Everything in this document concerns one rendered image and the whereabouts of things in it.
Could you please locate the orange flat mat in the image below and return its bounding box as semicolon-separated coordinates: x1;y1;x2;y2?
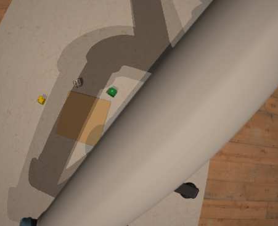
55;91;111;146

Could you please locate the green die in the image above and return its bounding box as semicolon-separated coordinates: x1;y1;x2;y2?
108;87;117;98

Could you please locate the white die with black pips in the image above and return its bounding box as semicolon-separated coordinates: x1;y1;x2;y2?
74;79;82;88

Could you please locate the yellow die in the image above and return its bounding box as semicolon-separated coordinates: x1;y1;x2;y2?
37;96;46;105

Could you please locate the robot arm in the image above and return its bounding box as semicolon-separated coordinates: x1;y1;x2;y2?
19;0;278;226

